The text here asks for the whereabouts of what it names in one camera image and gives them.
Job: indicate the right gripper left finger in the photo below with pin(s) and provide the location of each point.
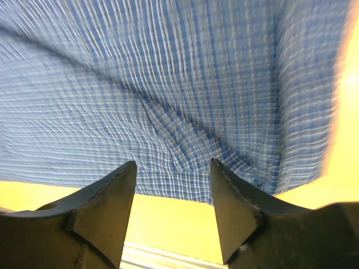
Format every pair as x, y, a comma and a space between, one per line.
86, 229

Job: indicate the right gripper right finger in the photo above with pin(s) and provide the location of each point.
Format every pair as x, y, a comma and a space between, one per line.
257, 230

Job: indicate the blue plaid long sleeve shirt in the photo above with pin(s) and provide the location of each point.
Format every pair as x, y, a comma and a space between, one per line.
89, 85

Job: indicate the aluminium front rail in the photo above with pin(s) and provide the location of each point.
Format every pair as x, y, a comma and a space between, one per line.
139, 256

